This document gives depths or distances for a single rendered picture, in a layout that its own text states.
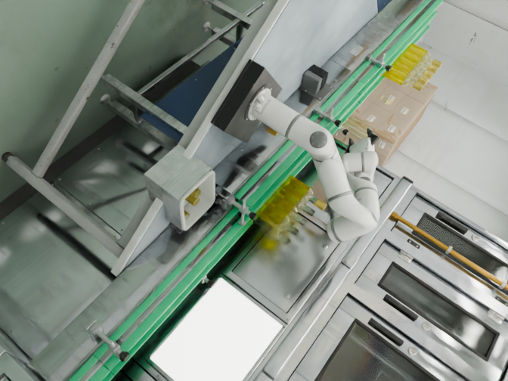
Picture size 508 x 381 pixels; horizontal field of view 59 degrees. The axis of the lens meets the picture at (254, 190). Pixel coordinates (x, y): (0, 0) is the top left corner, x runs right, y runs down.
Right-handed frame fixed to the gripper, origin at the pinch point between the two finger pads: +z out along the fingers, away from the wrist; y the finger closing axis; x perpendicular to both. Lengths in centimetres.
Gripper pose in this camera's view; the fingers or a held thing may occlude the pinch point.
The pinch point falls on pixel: (360, 136)
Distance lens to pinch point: 206.6
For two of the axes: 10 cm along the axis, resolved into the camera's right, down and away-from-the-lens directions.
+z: 1.1, -7.1, 7.0
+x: -6.7, -5.7, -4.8
